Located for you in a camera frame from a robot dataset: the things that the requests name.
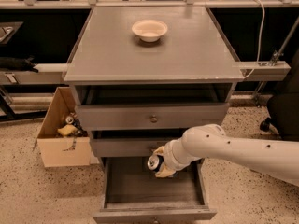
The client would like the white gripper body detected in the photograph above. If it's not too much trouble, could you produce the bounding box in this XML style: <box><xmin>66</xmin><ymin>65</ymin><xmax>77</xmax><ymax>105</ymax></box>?
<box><xmin>163</xmin><ymin>139</ymin><xmax>200</xmax><ymax>171</ymax></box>

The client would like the blue pepsi can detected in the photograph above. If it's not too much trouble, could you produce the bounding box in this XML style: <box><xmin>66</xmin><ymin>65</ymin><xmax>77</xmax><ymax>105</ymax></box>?
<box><xmin>147</xmin><ymin>154</ymin><xmax>164</xmax><ymax>172</ymax></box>

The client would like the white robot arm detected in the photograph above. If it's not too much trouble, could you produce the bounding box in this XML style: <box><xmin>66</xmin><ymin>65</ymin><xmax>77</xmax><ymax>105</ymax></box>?
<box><xmin>148</xmin><ymin>124</ymin><xmax>299</xmax><ymax>186</ymax></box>

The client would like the grey middle drawer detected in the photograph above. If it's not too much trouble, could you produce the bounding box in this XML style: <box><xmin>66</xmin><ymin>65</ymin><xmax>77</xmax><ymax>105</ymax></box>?
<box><xmin>91</xmin><ymin>128</ymin><xmax>186</xmax><ymax>157</ymax></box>

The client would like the grey drawer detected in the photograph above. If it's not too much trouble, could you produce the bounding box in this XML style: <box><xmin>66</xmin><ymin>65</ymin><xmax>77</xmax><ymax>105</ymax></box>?
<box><xmin>91</xmin><ymin>128</ymin><xmax>186</xmax><ymax>157</ymax></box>
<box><xmin>76</xmin><ymin>84</ymin><xmax>229</xmax><ymax>131</ymax></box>
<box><xmin>93</xmin><ymin>157</ymin><xmax>216</xmax><ymax>224</ymax></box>

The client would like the grey bottom drawer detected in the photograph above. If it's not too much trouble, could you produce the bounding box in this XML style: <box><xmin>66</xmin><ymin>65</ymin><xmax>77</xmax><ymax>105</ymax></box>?
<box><xmin>93</xmin><ymin>157</ymin><xmax>216</xmax><ymax>224</ymax></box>

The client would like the grey top drawer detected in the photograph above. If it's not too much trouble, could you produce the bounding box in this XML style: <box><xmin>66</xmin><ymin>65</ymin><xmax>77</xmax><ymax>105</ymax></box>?
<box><xmin>76</xmin><ymin>84</ymin><xmax>229</xmax><ymax>131</ymax></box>

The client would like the grey drawer cabinet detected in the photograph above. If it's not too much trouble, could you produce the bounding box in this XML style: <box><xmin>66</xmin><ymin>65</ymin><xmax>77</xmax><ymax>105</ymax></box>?
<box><xmin>63</xmin><ymin>6</ymin><xmax>245</xmax><ymax>224</ymax></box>

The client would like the can in cardboard box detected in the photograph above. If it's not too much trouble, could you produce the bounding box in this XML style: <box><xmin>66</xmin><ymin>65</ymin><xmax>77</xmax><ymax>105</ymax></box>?
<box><xmin>65</xmin><ymin>116</ymin><xmax>74</xmax><ymax>124</ymax></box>

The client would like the yellow object in box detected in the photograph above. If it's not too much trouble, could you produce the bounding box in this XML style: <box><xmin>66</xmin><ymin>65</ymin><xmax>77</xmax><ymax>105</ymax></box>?
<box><xmin>57</xmin><ymin>124</ymin><xmax>77</xmax><ymax>136</ymax></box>

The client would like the cardboard box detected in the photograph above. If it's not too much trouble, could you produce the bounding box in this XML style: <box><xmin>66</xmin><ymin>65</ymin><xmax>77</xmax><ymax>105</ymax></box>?
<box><xmin>36</xmin><ymin>87</ymin><xmax>92</xmax><ymax>167</ymax></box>

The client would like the black office chair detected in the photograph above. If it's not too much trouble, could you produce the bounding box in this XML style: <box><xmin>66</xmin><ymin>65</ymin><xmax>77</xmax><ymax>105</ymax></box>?
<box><xmin>260</xmin><ymin>50</ymin><xmax>299</xmax><ymax>141</ymax></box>

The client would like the white ceramic bowl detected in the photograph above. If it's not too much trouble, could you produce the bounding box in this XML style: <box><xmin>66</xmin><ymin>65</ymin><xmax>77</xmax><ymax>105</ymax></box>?
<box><xmin>132</xmin><ymin>20</ymin><xmax>168</xmax><ymax>42</ymax></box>

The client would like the black cloth on shelf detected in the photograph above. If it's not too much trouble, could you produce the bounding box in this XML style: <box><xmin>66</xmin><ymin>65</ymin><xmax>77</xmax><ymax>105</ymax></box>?
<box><xmin>0</xmin><ymin>57</ymin><xmax>38</xmax><ymax>73</ymax></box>

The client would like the white cable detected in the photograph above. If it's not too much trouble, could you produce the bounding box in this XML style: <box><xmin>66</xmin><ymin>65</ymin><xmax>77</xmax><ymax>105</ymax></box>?
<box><xmin>243</xmin><ymin>0</ymin><xmax>266</xmax><ymax>80</ymax></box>

